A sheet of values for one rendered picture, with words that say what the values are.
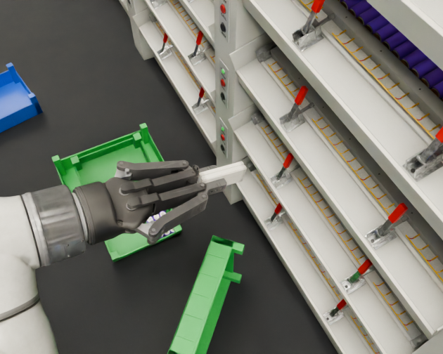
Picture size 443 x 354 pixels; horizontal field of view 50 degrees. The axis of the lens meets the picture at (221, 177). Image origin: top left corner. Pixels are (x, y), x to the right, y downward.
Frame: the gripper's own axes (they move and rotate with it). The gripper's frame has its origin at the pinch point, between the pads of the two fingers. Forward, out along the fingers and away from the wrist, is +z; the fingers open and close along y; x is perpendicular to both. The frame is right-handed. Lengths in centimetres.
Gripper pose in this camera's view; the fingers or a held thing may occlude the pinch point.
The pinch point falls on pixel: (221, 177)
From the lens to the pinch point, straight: 68.2
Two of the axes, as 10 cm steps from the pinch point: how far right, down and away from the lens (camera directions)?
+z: 8.7, -2.5, 4.2
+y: 4.5, 7.4, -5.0
